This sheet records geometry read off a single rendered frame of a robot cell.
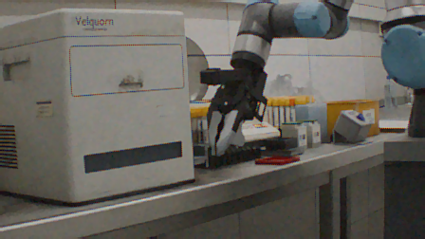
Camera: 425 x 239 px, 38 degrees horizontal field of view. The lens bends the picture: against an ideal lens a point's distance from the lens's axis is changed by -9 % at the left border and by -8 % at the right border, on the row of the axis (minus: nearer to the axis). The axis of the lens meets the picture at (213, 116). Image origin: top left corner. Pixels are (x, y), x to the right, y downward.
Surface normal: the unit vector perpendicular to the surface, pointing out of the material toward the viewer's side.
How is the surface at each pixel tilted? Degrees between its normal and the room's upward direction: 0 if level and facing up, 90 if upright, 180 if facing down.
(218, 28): 90
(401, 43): 98
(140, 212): 90
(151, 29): 90
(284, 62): 90
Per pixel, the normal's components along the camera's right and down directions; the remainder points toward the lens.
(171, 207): 0.77, -0.01
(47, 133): -0.64, 0.07
